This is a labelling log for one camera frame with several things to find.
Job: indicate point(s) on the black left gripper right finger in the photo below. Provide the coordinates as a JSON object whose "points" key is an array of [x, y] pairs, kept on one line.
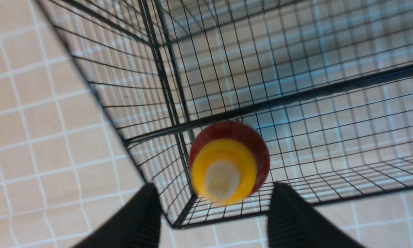
{"points": [[293, 223]]}

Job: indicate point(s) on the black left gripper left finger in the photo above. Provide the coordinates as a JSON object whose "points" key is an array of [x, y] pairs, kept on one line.
{"points": [[136, 225]]}

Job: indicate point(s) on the red ketchup bottle yellow cap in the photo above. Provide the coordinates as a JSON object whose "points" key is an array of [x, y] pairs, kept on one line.
{"points": [[228, 162]]}

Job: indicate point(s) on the beige checkered tablecloth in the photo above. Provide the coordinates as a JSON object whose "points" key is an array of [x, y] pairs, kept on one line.
{"points": [[63, 171]]}

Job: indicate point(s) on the black wire mesh rack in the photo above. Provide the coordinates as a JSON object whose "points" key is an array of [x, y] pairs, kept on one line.
{"points": [[327, 84]]}

